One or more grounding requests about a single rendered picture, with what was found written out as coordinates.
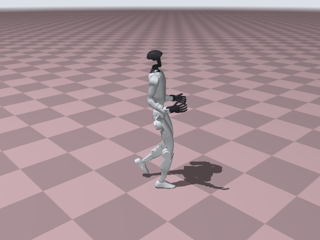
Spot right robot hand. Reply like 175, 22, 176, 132
166, 101, 188, 113

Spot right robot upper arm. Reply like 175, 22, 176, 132
147, 75, 160, 105

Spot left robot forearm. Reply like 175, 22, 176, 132
165, 94, 173, 101

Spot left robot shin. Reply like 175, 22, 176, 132
141, 143, 163, 164

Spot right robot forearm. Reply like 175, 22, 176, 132
147, 99, 170, 115

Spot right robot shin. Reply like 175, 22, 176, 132
160, 151, 174, 183

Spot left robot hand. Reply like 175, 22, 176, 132
169, 93, 187, 105

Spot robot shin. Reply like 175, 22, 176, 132
160, 151, 174, 183
141, 143, 163, 164

